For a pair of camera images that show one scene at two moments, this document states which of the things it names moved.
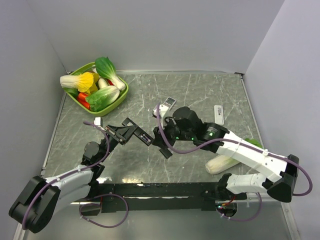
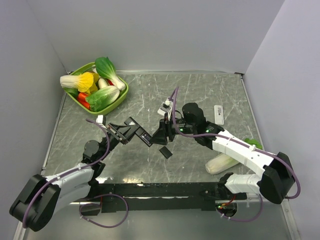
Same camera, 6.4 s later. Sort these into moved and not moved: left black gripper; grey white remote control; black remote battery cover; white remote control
Moved: grey white remote control
Not moved: white remote control; left black gripper; black remote battery cover
